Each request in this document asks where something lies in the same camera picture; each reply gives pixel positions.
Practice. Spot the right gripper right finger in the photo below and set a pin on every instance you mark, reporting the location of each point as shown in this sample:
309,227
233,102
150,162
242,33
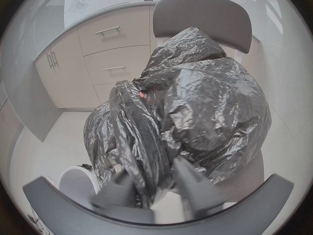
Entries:
195,194

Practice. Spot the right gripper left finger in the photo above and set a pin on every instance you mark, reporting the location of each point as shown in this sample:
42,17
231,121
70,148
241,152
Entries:
115,194

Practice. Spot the black plastic bag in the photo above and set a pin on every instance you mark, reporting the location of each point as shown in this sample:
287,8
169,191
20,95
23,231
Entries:
207,106

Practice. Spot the white trash bin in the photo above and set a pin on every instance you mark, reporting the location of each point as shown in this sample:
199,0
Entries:
73,180

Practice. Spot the pale tall cupboard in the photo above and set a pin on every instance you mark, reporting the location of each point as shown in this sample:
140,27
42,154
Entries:
9,116

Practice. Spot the beige cabinet with drawers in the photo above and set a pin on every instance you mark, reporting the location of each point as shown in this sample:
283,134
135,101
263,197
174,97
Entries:
115,48

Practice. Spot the grey chair with white legs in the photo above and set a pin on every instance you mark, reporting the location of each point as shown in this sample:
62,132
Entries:
195,13

